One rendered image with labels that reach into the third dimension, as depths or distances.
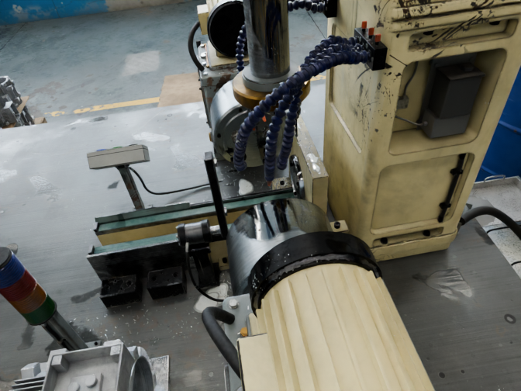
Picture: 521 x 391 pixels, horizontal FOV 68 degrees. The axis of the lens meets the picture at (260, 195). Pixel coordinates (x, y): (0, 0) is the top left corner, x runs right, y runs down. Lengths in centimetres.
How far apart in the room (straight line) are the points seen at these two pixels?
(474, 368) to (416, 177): 46
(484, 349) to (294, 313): 74
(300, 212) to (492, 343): 59
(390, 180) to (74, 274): 97
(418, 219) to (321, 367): 76
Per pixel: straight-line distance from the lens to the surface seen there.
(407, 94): 93
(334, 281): 47
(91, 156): 127
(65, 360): 77
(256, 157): 129
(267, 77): 87
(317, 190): 94
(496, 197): 216
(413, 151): 93
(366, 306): 47
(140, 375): 88
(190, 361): 106
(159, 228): 123
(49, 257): 144
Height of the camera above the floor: 174
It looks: 43 degrees down
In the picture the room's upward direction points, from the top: 7 degrees counter-clockwise
